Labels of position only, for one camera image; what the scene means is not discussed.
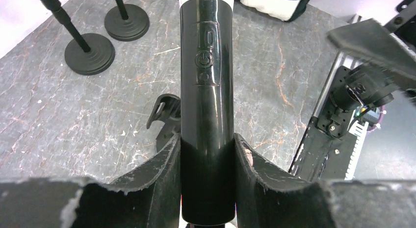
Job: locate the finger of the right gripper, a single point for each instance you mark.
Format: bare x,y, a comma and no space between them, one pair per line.
372,44

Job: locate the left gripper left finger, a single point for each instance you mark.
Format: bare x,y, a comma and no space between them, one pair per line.
146,197

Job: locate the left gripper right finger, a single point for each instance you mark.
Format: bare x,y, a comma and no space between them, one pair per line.
269,197

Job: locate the black microphone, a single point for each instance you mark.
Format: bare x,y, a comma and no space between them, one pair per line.
207,113

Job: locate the black mic stand back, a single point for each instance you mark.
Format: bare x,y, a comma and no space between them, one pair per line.
167,109

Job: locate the black mic stand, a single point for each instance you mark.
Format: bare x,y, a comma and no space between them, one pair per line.
167,109
86,54
126,22

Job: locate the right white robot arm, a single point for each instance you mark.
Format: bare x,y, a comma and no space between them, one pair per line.
368,86

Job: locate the black white checkered pillow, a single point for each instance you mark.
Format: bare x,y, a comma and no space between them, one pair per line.
284,10

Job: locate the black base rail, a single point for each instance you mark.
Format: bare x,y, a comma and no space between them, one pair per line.
326,147

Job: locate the white cable duct strip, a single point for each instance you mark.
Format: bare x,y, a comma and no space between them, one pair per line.
360,131

